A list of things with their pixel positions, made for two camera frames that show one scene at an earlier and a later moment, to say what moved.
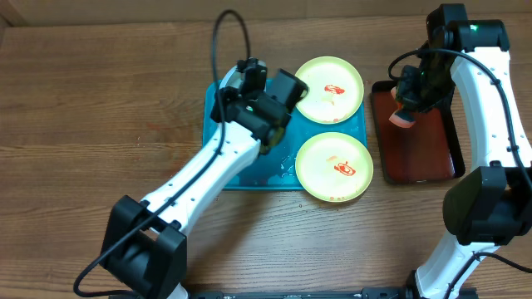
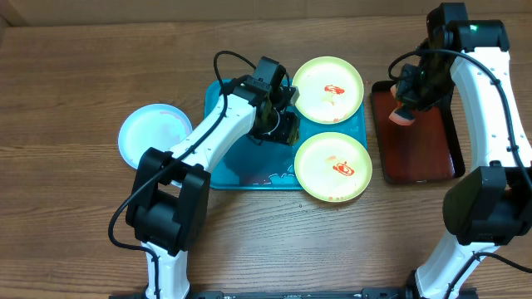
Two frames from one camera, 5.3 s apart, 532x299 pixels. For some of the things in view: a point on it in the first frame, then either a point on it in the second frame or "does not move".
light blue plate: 233,78 → 151,125
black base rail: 313,293 does not move
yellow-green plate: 334,167 does not move
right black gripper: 408,98 does not move
